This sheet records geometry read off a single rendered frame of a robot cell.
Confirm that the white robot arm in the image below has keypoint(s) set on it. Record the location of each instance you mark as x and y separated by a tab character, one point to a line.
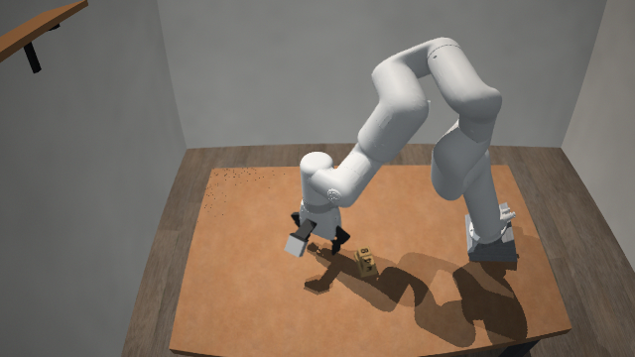
458	158

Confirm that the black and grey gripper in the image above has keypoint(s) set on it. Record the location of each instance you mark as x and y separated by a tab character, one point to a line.
327	225

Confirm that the tan number cube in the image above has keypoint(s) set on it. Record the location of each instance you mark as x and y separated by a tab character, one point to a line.
363	252
367	264

